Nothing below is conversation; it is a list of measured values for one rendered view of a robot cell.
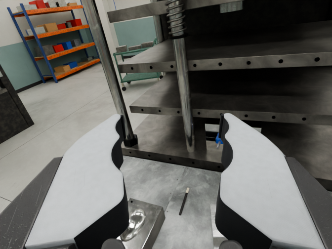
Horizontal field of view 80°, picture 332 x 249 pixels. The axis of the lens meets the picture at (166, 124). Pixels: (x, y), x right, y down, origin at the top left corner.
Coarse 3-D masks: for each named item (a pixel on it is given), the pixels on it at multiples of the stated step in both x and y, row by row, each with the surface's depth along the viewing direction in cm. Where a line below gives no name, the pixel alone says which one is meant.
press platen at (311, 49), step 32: (224, 32) 145; (256, 32) 124; (288, 32) 109; (320, 32) 97; (128, 64) 106; (160, 64) 98; (192, 64) 92; (224, 64) 86; (256, 64) 81; (288, 64) 77; (320, 64) 73
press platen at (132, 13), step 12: (192, 0) 81; (204, 0) 79; (216, 0) 78; (228, 0) 76; (240, 0) 75; (108, 12) 98; (120, 12) 96; (132, 12) 93; (144, 12) 91; (156, 12) 89; (168, 12) 87
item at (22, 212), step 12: (48, 168) 8; (36, 180) 7; (48, 180) 7; (24, 192) 7; (36, 192) 7; (12, 204) 6; (24, 204) 6; (36, 204) 6; (0, 216) 6; (12, 216) 6; (24, 216) 6; (36, 216) 6; (0, 228) 6; (12, 228) 6; (24, 228) 6; (0, 240) 5; (12, 240) 5; (24, 240) 5
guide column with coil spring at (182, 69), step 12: (168, 0) 78; (180, 0) 78; (180, 48) 86; (180, 60) 88; (180, 72) 91; (180, 84) 95; (180, 96) 99; (192, 120) 105; (192, 132) 108; (192, 144) 112
